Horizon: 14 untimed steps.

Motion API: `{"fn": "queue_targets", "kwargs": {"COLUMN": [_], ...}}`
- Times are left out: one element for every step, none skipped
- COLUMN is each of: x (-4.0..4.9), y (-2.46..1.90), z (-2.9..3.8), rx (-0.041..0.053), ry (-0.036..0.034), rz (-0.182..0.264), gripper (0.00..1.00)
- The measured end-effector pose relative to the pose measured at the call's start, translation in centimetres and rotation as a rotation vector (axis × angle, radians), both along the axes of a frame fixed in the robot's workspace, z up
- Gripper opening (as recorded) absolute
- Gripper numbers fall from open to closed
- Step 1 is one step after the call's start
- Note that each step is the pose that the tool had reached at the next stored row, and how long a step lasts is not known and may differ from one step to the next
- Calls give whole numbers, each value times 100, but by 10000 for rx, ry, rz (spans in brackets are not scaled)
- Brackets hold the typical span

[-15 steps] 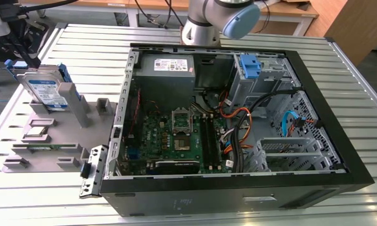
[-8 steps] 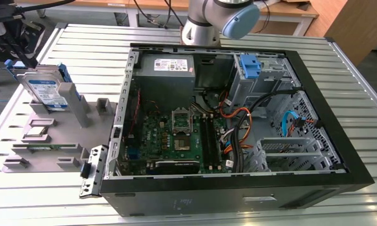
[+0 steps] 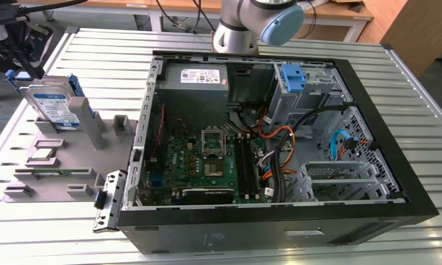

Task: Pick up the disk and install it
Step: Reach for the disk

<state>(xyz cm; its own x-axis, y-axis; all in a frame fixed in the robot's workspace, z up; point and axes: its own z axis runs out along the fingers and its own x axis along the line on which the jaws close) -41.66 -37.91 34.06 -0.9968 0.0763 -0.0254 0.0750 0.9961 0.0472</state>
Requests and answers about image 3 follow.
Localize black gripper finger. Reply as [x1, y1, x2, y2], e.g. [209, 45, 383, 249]
[6, 26, 45, 80]
[23, 24, 54, 68]

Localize black cable bundle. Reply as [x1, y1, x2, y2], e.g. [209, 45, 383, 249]
[271, 101, 356, 203]

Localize black RAM slot bank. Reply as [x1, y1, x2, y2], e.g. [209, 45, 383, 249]
[233, 134, 260, 201]

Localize yellow and black wires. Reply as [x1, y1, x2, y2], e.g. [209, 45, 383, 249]
[223, 118, 253, 135]

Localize hard disk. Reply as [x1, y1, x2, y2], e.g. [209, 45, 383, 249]
[5, 70, 96, 131]

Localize blue board connector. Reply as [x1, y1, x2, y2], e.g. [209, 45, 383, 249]
[149, 171, 162, 189]

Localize black open PC case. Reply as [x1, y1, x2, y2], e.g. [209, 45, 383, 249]
[90, 49, 439, 255]

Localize long wood-top desk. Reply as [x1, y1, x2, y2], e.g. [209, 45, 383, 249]
[39, 0, 221, 31]

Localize black graphics card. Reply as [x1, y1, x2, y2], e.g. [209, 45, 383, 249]
[172, 187, 235, 205]

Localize wooden cabinet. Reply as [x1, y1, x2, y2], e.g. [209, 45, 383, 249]
[380, 0, 442, 78]

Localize orange wire bundle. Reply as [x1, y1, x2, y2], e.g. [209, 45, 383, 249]
[255, 110, 299, 183]

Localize metal socket cover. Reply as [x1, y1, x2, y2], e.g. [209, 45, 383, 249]
[200, 125, 227, 158]

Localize green RAM stick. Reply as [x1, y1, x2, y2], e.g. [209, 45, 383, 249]
[14, 167, 90, 178]

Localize black waste bin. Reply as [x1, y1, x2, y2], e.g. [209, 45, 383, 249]
[0, 41, 26, 73]

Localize silver CPU chip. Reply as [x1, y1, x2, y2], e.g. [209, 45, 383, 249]
[26, 148, 55, 163]

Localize silver disk bay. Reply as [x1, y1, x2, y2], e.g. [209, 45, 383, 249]
[284, 161, 404, 202]

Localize grey plastic parts rack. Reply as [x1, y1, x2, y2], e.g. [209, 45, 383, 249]
[2, 96, 138, 204]

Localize silver expansion slot retainer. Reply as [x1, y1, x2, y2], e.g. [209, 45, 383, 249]
[90, 168, 129, 233]

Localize green Dell motherboard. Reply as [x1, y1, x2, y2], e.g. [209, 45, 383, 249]
[137, 126, 269, 206]

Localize CPU socket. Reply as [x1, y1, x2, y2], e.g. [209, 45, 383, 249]
[201, 158, 224, 178]

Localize blue plastic drive latch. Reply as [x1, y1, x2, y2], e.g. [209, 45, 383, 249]
[280, 63, 305, 94]

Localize blue SATA wire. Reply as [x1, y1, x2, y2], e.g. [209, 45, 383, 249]
[331, 129, 353, 161]

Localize grey power supply unit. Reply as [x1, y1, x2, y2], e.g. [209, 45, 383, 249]
[157, 62, 229, 125]

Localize wooden desk with white frame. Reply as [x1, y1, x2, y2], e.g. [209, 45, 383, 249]
[301, 0, 375, 42]

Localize silver optical drive cage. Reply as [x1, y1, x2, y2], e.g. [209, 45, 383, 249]
[268, 63, 351, 130]

